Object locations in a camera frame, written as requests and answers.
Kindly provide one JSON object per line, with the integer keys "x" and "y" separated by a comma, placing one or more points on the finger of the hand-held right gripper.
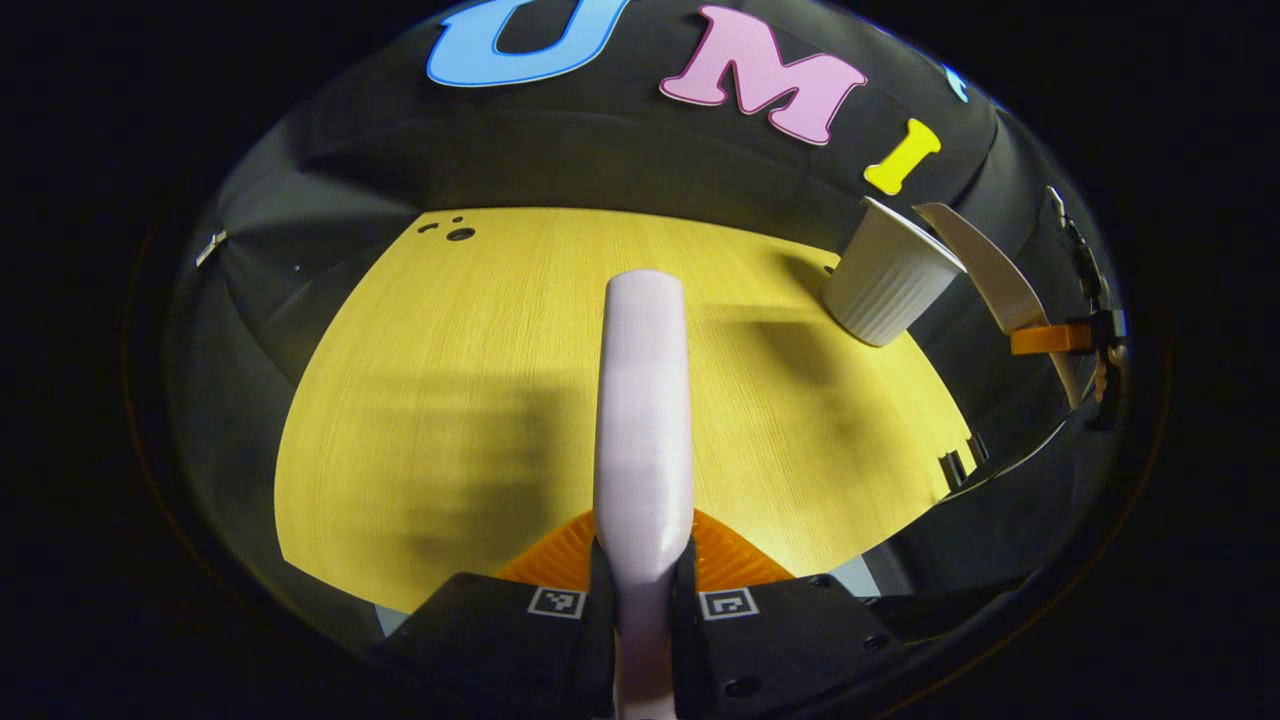
{"x": 1045, "y": 338}

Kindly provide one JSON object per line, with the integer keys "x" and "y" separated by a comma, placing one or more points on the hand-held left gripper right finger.
{"x": 800, "y": 640}

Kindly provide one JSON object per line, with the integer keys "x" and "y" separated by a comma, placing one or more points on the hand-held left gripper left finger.
{"x": 490, "y": 640}

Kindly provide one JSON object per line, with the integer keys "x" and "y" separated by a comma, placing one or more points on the white ribbed garbage bin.
{"x": 885, "y": 285}

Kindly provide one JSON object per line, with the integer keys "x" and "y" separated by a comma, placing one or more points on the small pink broom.
{"x": 642, "y": 400}

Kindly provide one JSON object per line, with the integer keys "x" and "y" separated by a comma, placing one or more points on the wooden desktop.
{"x": 450, "y": 400}

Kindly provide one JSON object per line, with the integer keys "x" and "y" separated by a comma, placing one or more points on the silver metal clip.
{"x": 210, "y": 247}
{"x": 1057, "y": 203}

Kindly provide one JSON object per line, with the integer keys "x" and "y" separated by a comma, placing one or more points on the black backdrop cloth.
{"x": 600, "y": 160}

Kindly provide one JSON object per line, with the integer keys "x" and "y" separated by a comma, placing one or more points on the black desk edge bracket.
{"x": 952, "y": 468}

